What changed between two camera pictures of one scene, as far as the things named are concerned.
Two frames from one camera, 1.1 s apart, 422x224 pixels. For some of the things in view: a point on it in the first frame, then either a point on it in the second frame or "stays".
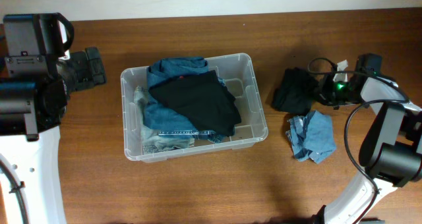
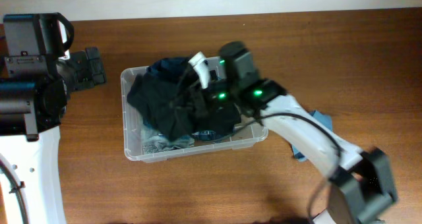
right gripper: (322, 92) -> (198, 101)
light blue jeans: (151, 142) stays
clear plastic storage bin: (192, 105) stays
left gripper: (93, 66) stays
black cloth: (295, 94) -> (174, 106)
